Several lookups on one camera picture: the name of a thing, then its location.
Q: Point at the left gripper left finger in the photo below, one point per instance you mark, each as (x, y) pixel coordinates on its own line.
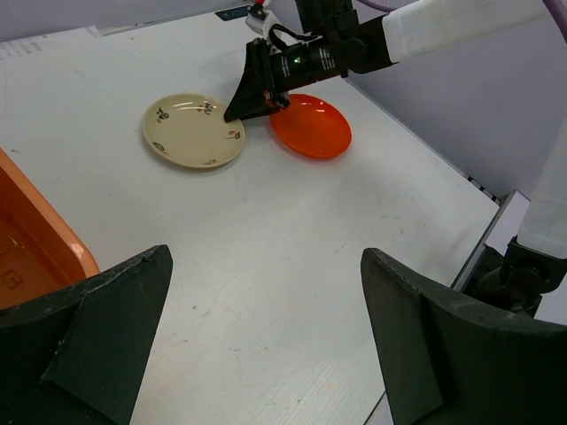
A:
(78, 355)

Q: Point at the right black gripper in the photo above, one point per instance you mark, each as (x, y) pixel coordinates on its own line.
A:
(270, 73)

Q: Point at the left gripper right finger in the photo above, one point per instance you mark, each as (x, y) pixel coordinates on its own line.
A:
(447, 358)

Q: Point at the orange round plate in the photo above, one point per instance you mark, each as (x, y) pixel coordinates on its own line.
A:
(312, 127)

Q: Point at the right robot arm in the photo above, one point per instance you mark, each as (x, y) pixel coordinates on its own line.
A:
(334, 42)

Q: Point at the orange plastic bin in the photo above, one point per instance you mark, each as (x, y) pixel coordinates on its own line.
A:
(40, 253)

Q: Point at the small beige patterned plate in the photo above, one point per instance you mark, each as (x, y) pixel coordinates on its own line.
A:
(189, 130)

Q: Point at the right black logo label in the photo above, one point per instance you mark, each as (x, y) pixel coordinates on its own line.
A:
(233, 13)

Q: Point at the white paper sheets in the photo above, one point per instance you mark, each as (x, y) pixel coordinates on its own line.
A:
(34, 44)

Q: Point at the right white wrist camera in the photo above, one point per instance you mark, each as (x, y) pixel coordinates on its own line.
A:
(260, 19)

